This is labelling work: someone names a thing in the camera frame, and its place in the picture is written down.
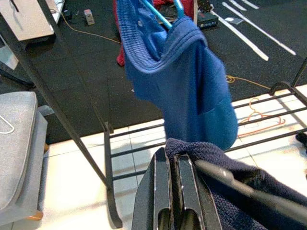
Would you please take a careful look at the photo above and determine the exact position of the black metal clothes rack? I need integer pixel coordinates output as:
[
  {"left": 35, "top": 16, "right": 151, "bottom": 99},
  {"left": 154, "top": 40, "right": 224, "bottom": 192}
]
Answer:
[{"left": 37, "top": 0, "right": 307, "bottom": 229}]

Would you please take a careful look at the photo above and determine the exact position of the white shelf unit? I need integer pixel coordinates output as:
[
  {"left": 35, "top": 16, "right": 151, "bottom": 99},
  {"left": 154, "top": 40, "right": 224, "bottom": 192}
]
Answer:
[{"left": 0, "top": 0, "right": 66, "bottom": 46}]

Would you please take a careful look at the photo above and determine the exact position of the grey upholstered ottoman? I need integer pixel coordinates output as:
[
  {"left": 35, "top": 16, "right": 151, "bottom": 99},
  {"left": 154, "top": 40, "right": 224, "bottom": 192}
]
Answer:
[{"left": 0, "top": 91, "right": 48, "bottom": 226}]

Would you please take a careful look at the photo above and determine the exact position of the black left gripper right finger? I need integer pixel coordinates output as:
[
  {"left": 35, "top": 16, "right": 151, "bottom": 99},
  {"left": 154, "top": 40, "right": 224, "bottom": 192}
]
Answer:
[{"left": 174, "top": 154, "right": 223, "bottom": 230}]

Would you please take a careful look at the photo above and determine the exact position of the small white card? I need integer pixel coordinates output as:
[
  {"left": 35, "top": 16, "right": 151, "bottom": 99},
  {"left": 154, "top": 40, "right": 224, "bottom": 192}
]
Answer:
[{"left": 224, "top": 16, "right": 244, "bottom": 26}]

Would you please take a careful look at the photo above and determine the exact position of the orange cable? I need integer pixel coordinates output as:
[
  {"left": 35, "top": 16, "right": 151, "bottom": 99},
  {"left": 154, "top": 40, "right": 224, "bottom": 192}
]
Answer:
[{"left": 60, "top": 13, "right": 272, "bottom": 91}]

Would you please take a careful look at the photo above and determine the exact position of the pink plastic hanger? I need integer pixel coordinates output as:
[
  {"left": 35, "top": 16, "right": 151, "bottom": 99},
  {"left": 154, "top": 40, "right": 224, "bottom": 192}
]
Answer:
[{"left": 238, "top": 97, "right": 286, "bottom": 138}]

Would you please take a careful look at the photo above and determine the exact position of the long white floor strip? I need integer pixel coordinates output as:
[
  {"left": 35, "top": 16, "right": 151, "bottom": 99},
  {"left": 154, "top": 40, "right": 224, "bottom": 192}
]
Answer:
[
  {"left": 222, "top": 1, "right": 297, "bottom": 56},
  {"left": 211, "top": 11, "right": 270, "bottom": 62}
]

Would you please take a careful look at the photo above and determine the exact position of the dark grey plastic hanger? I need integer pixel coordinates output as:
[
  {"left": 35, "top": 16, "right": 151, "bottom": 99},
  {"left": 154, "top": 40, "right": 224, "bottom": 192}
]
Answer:
[{"left": 195, "top": 159, "right": 307, "bottom": 218}]

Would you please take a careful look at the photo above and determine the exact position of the black rubber floor mat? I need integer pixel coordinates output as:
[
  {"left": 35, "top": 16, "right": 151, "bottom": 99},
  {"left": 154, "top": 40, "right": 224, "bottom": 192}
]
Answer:
[{"left": 0, "top": 0, "right": 307, "bottom": 144}]

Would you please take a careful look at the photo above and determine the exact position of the white wire hanger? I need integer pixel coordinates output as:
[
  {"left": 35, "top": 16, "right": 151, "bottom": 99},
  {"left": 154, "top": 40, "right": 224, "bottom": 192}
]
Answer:
[{"left": 0, "top": 115, "right": 15, "bottom": 134}]

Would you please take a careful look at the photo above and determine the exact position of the small grey power box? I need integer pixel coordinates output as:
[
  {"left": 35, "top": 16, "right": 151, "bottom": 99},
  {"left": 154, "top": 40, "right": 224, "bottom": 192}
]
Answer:
[{"left": 83, "top": 9, "right": 95, "bottom": 25}]

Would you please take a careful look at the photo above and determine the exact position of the red cloth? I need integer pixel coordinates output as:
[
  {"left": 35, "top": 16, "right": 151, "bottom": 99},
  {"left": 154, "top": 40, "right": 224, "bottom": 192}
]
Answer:
[{"left": 112, "top": 0, "right": 192, "bottom": 68}]

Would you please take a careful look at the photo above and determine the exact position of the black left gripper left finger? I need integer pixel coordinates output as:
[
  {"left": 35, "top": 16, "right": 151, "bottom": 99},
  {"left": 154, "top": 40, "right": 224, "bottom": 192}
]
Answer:
[{"left": 131, "top": 147, "right": 173, "bottom": 230}]

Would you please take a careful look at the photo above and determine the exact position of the navy knit garment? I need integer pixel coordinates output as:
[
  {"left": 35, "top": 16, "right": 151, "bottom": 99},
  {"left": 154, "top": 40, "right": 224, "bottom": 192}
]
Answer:
[{"left": 165, "top": 138, "right": 307, "bottom": 230}]

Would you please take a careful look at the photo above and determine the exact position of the black machine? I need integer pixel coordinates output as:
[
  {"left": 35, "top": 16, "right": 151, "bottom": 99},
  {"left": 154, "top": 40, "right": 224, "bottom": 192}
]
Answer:
[{"left": 196, "top": 0, "right": 219, "bottom": 30}]

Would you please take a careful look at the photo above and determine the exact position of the light blue plastic hanger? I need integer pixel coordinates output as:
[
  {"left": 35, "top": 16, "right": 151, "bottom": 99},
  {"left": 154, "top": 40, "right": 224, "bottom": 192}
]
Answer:
[{"left": 141, "top": 0, "right": 185, "bottom": 30}]

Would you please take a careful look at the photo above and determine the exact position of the short white floor strip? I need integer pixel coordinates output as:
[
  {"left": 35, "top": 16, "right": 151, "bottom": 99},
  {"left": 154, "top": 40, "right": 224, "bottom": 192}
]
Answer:
[
  {"left": 242, "top": 0, "right": 260, "bottom": 10},
  {"left": 229, "top": 0, "right": 248, "bottom": 12}
]

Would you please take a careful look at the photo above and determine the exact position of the blue shirt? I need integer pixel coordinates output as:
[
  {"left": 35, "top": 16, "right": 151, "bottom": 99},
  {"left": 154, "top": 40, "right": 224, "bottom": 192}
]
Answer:
[{"left": 116, "top": 0, "right": 238, "bottom": 151}]

